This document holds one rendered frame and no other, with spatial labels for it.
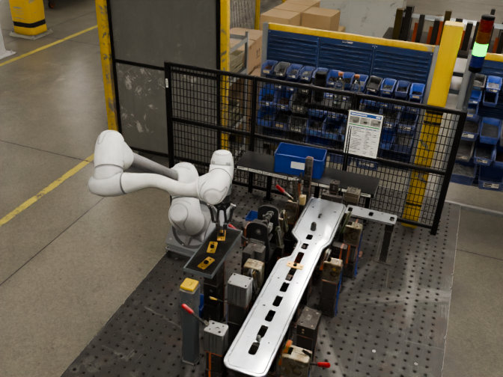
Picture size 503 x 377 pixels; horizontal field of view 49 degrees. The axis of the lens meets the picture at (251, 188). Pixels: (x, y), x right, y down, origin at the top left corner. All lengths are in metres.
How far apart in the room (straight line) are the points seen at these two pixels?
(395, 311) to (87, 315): 2.08
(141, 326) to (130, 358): 0.20
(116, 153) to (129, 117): 2.91
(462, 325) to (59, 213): 3.36
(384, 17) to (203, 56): 4.92
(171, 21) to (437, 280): 3.04
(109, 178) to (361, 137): 1.59
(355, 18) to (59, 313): 6.91
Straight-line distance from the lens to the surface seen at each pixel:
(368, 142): 3.48
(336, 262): 2.76
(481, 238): 5.14
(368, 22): 9.42
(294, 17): 7.17
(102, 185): 2.64
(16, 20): 10.18
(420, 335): 3.02
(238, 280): 2.50
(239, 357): 2.34
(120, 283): 4.24
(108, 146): 2.68
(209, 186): 2.28
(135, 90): 5.41
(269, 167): 3.54
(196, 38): 4.91
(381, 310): 3.07
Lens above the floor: 2.74
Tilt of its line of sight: 31 degrees down
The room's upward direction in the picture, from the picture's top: 3 degrees clockwise
